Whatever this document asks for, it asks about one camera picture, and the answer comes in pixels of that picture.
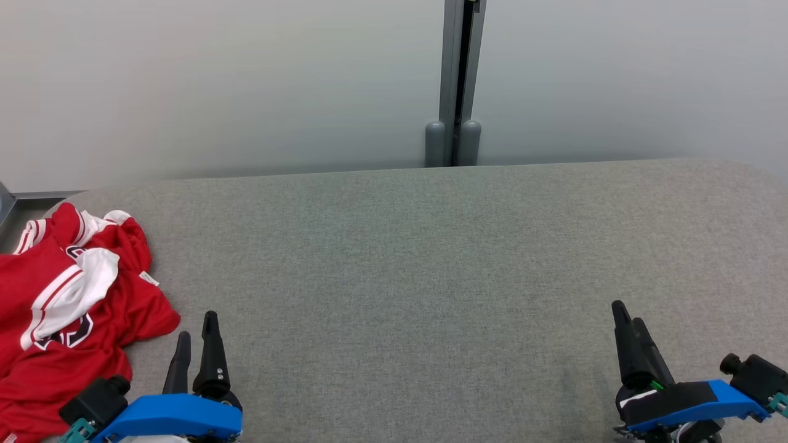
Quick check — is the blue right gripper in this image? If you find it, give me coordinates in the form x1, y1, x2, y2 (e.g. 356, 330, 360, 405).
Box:
611, 300, 770, 443

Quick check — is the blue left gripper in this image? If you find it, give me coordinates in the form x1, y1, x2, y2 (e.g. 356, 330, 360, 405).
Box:
92, 311, 244, 443

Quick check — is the red white basketball jersey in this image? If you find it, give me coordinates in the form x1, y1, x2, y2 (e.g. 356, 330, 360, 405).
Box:
0, 202, 182, 443

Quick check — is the left black cable teal connector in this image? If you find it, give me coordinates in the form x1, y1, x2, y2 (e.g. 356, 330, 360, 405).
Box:
58, 418, 93, 443

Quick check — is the grey metal partition post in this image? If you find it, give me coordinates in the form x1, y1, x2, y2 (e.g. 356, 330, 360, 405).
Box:
425, 0, 487, 168

